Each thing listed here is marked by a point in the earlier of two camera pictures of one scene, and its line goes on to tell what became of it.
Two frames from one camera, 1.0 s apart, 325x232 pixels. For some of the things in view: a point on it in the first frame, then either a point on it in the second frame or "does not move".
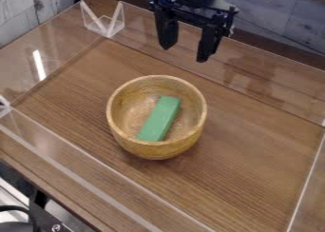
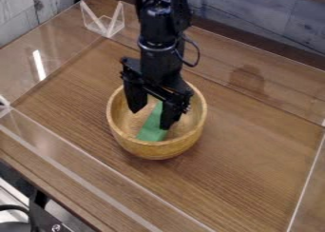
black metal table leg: x=42 y=220 does not move
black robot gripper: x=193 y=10 -> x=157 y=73
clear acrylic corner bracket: x=105 y=26 does not move
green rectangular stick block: x=160 y=121 does not move
